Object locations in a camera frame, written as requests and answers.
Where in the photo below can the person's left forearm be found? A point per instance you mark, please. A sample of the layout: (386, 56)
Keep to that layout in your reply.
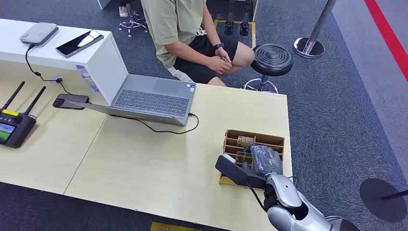
(210, 30)

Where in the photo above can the chrome stanchion post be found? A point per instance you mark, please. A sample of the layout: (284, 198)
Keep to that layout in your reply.
(308, 47)

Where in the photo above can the wooden card holder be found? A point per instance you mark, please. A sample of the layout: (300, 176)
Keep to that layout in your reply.
(274, 140)

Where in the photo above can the black round stool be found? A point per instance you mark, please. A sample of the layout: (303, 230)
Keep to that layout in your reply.
(271, 59)

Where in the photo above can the grey power bank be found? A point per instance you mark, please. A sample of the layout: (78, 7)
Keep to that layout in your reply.
(39, 33)

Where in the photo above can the paper label sticker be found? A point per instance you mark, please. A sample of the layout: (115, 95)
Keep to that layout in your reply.
(87, 79)

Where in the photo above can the black glossy smartphone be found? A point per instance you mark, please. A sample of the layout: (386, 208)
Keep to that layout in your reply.
(79, 43)

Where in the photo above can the person's hand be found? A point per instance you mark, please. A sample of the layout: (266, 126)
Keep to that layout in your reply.
(219, 65)
(223, 55)

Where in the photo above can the person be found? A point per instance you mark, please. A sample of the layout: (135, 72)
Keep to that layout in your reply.
(172, 22)

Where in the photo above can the person's right hand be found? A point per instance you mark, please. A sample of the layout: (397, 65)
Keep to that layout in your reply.
(219, 65)

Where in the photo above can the black stanchion post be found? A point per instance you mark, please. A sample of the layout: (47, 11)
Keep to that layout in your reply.
(382, 207)

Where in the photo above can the black remote controller with antennas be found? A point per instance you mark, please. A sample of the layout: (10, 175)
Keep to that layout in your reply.
(14, 127)

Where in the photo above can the person's left hand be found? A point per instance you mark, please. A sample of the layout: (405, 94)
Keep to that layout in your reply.
(223, 55)

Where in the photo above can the black wristwatch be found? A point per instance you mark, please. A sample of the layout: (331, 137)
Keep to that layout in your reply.
(218, 46)

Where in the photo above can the dark smartphone with camera bump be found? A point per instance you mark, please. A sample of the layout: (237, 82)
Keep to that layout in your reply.
(70, 101)

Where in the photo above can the chrome swivel chair base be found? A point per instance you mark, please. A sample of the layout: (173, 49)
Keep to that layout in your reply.
(134, 21)

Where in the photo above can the hotel key card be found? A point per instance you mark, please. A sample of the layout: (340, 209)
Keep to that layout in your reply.
(245, 141)

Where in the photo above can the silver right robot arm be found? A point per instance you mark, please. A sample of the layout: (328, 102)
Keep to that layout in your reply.
(287, 204)

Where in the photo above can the dark wrist camera bracket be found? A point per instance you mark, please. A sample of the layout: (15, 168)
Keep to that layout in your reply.
(232, 172)

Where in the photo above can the grey laptop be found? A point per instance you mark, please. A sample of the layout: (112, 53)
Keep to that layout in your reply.
(153, 100)

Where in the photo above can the white shoe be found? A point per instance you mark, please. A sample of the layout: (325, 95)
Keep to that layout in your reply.
(123, 11)

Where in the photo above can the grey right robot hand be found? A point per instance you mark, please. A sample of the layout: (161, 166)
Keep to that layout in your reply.
(267, 161)

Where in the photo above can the black machine leg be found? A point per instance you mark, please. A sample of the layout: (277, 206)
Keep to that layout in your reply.
(229, 27)
(244, 28)

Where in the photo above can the person's right forearm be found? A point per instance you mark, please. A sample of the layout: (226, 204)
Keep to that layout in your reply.
(188, 53)

